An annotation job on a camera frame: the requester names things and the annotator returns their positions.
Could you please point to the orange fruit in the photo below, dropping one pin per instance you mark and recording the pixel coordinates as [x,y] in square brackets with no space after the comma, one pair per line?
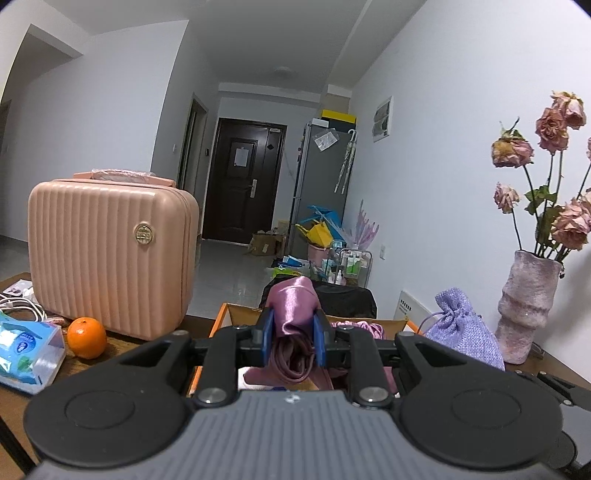
[87,338]

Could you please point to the pink textured vase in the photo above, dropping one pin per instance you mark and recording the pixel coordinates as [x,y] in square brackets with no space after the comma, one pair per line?
[526,309]

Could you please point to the yellow and black box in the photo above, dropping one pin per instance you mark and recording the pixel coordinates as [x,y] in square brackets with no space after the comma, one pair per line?
[339,116]

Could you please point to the dark wooden door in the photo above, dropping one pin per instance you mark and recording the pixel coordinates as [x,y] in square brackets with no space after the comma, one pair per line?
[226,198]

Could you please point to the side door frame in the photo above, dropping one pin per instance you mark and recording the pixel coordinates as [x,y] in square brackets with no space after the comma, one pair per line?
[190,161]

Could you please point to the orange cardboard box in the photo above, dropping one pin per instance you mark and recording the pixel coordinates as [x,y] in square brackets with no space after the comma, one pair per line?
[207,332]

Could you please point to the dried rose bouquet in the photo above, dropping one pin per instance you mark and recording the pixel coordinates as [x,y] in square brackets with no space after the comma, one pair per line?
[551,129]

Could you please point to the brown cardboard carton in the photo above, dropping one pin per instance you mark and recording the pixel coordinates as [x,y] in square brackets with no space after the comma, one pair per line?
[264,244]

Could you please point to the pink ribbed suitcase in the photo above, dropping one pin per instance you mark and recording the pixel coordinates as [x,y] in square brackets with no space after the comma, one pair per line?
[111,258]

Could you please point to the folded white umbrella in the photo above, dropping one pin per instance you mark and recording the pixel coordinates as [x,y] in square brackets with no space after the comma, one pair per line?
[345,166]

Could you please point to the blue soft tissue pack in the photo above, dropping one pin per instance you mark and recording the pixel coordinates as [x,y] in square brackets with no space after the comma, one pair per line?
[27,355]

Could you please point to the pink bucket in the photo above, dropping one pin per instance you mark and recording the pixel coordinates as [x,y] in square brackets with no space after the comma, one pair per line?
[317,254]

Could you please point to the purple satin cloth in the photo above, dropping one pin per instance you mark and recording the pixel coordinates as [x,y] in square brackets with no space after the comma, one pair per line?
[295,309]

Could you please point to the white wall electrical panel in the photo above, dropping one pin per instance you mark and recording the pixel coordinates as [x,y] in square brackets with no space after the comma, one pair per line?
[382,118]

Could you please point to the grey refrigerator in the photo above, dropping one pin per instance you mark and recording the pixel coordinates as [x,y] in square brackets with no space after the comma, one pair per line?
[318,184]

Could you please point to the yellow bag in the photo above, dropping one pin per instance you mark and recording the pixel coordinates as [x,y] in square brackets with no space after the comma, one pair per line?
[318,235]

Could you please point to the clear bag on refrigerator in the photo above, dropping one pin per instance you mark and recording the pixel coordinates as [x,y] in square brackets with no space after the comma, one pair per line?
[326,141]

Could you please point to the white flat board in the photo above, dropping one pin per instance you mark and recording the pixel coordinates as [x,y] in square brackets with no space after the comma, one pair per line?
[415,309]

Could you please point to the white printed card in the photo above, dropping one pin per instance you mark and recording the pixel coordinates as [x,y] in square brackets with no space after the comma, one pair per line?
[16,288]

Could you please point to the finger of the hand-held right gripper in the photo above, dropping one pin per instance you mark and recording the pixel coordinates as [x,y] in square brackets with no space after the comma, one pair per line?
[554,390]

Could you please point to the metal cart with bottles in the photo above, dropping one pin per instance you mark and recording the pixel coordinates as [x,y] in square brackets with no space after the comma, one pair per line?
[348,267]

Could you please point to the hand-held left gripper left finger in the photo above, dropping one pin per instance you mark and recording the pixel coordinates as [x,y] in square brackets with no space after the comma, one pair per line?
[269,339]

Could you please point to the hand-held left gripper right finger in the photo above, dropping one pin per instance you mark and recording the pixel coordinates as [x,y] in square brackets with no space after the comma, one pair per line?
[321,339]

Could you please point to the white paper notice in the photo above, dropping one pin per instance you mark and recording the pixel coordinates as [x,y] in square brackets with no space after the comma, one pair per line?
[240,157]

